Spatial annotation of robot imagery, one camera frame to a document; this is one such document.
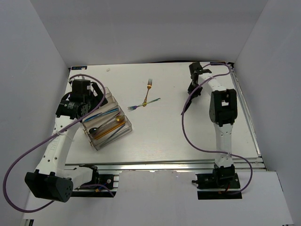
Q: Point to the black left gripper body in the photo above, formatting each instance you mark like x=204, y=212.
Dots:
x=93, y=100

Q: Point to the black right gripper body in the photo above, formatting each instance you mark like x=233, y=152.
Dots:
x=194, y=84

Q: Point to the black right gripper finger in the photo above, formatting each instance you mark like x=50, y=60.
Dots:
x=191, y=87
x=195, y=92

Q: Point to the blue table knife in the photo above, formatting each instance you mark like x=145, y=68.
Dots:
x=101, y=114

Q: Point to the orange chopstick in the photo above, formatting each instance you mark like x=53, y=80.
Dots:
x=109, y=130

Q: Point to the gold ornate fork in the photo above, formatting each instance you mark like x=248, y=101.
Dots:
x=149, y=86

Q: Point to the iridescent rainbow fork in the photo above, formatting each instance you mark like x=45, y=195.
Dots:
x=131, y=108

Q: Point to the grey-blue chopstick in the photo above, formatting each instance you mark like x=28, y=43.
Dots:
x=118, y=131
x=109, y=140

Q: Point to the black table knife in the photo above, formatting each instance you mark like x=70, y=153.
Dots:
x=187, y=105

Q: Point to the iridescent rainbow spoon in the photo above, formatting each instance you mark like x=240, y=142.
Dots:
x=109, y=124

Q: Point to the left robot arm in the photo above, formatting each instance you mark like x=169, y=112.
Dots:
x=50, y=180

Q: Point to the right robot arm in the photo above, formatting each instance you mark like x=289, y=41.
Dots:
x=222, y=112

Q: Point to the clear four-compartment organizer tray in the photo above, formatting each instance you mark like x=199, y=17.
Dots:
x=91, y=126

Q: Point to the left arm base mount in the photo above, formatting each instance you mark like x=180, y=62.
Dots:
x=104, y=187

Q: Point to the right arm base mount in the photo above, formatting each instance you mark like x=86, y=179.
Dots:
x=208, y=189

